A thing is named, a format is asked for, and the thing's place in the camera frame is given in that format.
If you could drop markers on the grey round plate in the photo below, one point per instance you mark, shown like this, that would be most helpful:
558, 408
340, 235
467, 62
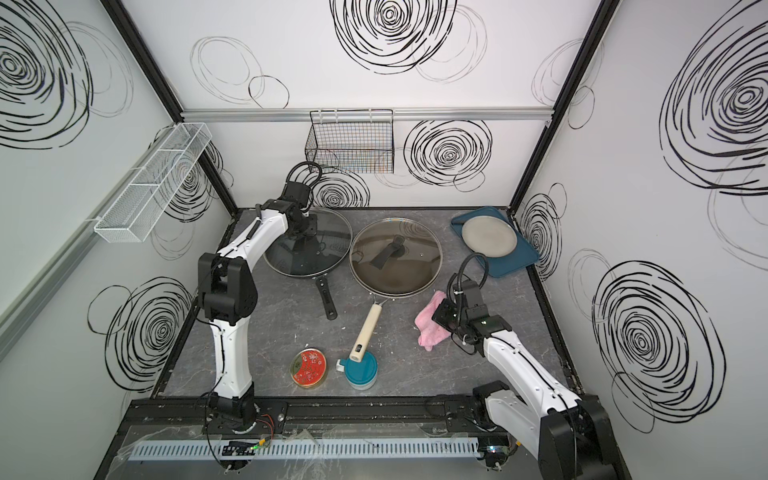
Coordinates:
489, 236

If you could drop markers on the black frying pan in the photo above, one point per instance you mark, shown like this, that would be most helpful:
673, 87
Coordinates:
312, 258

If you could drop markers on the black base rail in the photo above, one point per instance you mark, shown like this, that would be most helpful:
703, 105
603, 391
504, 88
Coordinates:
279, 414

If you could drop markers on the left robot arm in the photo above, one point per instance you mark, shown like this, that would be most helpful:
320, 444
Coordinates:
227, 295

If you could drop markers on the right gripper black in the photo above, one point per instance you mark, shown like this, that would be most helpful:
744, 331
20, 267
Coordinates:
439, 315

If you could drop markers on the glass pot lid black knob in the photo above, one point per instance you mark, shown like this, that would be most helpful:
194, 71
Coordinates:
396, 257

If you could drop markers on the black wire basket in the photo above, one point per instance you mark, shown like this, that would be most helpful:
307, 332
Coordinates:
356, 140

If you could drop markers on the teal lidded cup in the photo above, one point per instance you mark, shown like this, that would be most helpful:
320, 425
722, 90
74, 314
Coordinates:
360, 375

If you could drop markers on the pink cloth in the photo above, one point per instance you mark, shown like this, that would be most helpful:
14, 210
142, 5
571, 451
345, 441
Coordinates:
431, 333

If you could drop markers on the white slotted cable duct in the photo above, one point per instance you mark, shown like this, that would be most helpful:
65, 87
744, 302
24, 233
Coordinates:
304, 449

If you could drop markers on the white mesh shelf basket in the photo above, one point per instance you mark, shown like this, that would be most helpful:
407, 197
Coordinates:
168, 182

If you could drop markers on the teal tray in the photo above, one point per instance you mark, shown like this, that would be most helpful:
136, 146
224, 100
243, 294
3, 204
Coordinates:
522, 256

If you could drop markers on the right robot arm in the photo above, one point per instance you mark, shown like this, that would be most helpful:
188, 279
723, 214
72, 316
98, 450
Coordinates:
570, 436

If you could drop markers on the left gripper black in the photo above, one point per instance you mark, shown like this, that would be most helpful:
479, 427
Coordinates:
312, 230

